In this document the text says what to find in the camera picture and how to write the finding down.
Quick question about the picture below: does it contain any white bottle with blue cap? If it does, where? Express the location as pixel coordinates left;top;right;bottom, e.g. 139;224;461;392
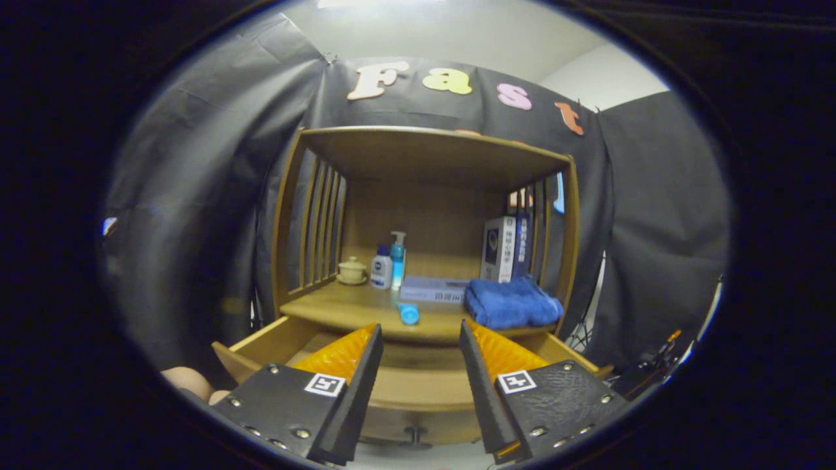
370;244;394;290

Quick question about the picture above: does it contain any person's left leg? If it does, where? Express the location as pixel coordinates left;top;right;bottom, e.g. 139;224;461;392
160;366;214;402

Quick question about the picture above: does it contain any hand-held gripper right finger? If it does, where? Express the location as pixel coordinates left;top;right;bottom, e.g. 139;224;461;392
459;319;631;465

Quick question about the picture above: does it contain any wooden countertop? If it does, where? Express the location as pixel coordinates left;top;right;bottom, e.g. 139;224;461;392
280;281;566;347

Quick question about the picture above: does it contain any dark equipment with orange part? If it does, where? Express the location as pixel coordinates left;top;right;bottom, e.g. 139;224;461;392
614;330;686;399

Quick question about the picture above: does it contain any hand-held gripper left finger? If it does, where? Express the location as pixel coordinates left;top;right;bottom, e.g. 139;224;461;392
212;323;385;466

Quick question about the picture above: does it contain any wooden cabinet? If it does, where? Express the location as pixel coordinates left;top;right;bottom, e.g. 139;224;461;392
271;125;582;347

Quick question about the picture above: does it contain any white upright book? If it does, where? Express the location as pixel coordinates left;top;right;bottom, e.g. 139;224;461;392
480;216;518;283

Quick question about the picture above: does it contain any blue pump bottle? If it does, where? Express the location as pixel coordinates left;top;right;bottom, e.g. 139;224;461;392
390;231;407;291

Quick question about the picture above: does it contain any blue folded towel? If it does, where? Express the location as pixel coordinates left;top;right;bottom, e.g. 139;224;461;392
464;277;564;330

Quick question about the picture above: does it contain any dark blue upright book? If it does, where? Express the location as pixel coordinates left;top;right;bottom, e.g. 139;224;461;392
515;212;531;280

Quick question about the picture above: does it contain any wooden drawer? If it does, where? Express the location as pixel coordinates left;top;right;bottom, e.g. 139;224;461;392
212;315;615;446

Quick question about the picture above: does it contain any pale flat book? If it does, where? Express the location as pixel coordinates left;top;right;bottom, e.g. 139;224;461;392
399;275;470;304

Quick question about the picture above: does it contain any cream lidded teacup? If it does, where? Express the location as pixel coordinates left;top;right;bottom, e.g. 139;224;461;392
337;256;368;286

